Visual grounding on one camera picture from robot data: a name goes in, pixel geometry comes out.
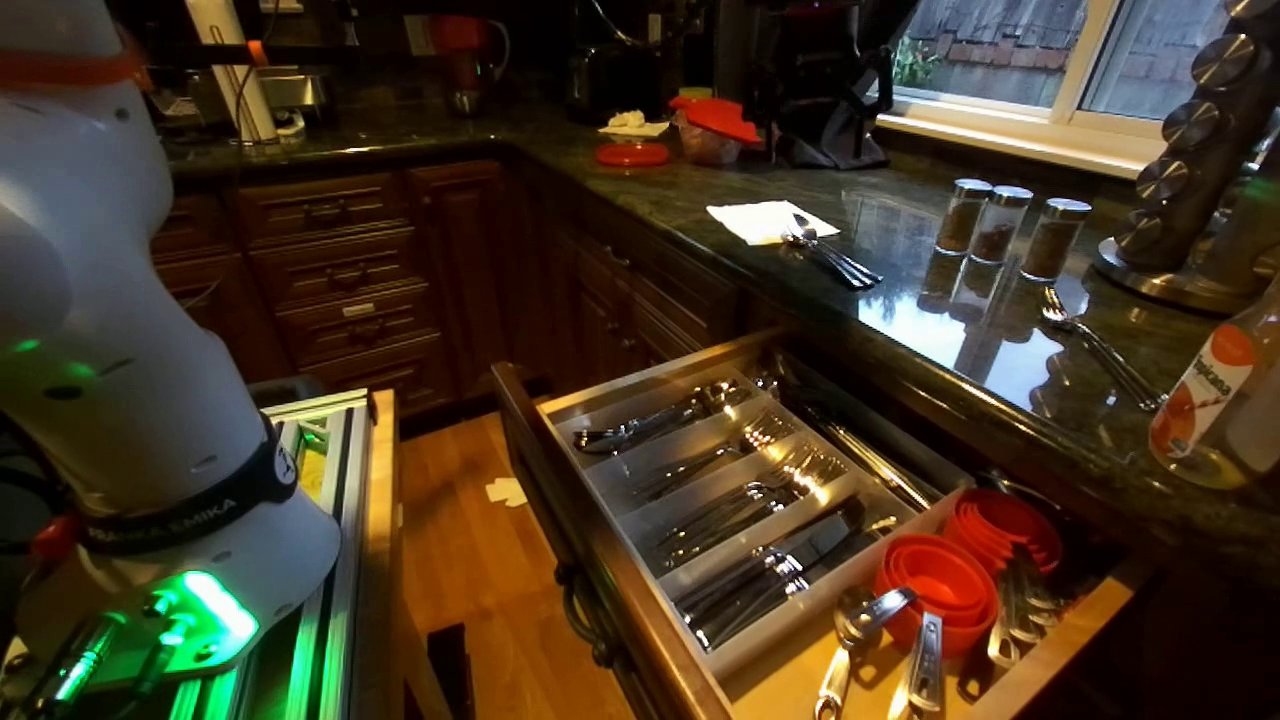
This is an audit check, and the grey cutlery tray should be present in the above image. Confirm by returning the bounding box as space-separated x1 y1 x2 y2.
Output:
532 350 978 687

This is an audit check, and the silver fork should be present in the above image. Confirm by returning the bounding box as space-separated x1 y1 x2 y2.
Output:
638 412 806 507
664 445 855 564
653 454 846 571

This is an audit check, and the wooden kitchen drawer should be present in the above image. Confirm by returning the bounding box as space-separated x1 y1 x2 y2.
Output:
494 331 1154 720

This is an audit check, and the white paper napkin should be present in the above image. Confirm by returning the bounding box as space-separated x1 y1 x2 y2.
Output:
704 198 846 254

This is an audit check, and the white paper scrap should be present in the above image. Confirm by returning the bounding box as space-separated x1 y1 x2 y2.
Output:
481 471 532 512

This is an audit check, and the wooden cabinet door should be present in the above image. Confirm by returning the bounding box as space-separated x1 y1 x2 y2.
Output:
413 166 537 392

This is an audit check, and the long silver serving utensil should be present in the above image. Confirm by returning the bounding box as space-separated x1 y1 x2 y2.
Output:
806 398 936 518
784 376 926 504

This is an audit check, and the flat red lid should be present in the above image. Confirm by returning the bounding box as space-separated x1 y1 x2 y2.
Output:
591 136 678 177

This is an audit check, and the small white object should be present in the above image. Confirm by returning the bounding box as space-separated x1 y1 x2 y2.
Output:
599 113 671 149

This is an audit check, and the silver table knife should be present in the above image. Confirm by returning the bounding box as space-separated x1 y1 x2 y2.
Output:
692 512 903 657
678 504 874 651

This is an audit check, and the glass container with red lid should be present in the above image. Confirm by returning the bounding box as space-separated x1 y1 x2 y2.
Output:
669 88 769 172

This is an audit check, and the wooden cabinet drawer front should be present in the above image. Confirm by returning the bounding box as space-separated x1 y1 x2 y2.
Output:
292 311 452 398
237 172 413 237
271 272 431 338
253 224 423 293

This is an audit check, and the black coffee machine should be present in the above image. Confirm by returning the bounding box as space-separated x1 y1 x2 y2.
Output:
567 0 671 129

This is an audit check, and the dark curtain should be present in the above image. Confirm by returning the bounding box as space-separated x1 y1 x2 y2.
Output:
717 0 926 172

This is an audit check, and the glass spice jar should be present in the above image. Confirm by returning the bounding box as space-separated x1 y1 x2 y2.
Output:
1015 192 1097 288
931 177 998 260
968 180 1036 269

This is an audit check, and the red kettle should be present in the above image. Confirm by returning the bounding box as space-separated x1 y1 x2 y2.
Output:
431 11 514 118

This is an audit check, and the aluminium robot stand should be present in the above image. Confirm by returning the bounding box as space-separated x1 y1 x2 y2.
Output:
173 386 404 720

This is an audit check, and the red measuring cup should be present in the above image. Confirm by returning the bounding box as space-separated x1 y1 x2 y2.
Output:
936 490 1069 583
874 531 1005 663

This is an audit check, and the long silver spoon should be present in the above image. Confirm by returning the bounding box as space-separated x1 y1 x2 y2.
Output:
1036 295 1166 412

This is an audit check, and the steel measuring spoon set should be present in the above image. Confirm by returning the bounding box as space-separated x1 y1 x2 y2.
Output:
986 571 1073 673

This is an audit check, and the white countertop appliance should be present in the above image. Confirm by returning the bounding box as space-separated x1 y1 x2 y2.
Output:
185 0 328 151

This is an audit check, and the bottle with orange label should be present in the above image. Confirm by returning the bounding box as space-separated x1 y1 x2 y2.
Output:
1150 277 1280 491

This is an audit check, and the white window frame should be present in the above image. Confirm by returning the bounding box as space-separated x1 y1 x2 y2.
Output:
855 0 1238 185

